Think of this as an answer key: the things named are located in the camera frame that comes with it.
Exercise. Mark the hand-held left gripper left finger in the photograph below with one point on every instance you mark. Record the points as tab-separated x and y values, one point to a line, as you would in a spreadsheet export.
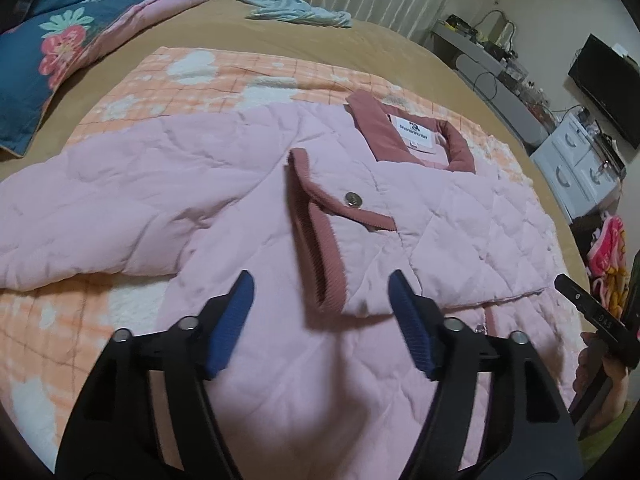
231	320

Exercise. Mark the blue floral quilt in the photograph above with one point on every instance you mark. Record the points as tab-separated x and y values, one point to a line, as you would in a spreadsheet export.
30	75

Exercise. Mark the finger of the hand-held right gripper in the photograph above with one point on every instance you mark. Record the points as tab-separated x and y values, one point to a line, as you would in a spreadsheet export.
592	385
595	315

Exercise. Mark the light blue cloth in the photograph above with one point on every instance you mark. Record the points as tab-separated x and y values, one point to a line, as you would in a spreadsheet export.
295	10

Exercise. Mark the grey desk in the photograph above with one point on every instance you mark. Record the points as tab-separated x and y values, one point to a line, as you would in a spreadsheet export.
505	95

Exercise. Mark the pink yellow printed cloth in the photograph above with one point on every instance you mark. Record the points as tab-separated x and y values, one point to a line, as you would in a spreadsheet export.
607	255

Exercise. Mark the white drawer cabinet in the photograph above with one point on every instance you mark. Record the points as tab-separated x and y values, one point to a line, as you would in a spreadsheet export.
570	160

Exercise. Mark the orange checked blanket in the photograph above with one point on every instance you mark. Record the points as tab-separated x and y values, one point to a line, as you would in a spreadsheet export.
225	80

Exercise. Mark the pink quilted jacket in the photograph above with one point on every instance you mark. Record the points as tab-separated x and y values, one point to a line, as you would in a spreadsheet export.
200	170

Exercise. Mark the clutter of desk gadgets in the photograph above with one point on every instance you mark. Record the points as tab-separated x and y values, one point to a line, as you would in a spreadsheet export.
505	60

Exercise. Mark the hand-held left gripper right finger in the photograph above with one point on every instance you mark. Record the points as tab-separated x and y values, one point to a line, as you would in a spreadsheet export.
412	325

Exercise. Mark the bed with tan sheet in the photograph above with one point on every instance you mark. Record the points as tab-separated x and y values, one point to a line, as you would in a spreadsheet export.
300	35

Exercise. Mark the person's right hand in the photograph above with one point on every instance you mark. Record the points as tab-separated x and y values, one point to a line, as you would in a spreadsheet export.
617	385

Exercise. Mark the black television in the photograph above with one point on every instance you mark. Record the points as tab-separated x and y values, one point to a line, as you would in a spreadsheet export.
605	85

